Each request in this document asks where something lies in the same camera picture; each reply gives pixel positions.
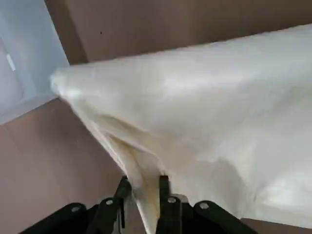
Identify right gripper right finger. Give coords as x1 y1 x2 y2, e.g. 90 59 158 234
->
156 175 259 234

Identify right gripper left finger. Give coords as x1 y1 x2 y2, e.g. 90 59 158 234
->
21 175 134 234

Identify cream-colored tablecloth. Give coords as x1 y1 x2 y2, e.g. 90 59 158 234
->
50 23 312 234

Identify clear plastic storage box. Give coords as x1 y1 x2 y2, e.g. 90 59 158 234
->
0 0 71 125

